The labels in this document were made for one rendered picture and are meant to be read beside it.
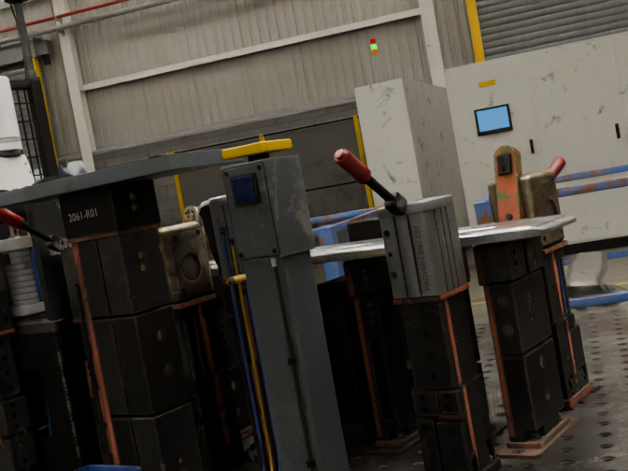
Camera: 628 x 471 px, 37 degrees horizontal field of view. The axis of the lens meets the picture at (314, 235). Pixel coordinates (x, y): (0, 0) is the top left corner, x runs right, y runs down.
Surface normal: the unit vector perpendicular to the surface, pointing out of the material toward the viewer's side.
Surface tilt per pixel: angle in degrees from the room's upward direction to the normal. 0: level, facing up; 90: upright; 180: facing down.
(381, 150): 90
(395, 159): 90
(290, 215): 90
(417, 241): 90
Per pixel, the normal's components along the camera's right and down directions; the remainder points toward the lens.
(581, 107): -0.26, 0.10
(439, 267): 0.81, -0.11
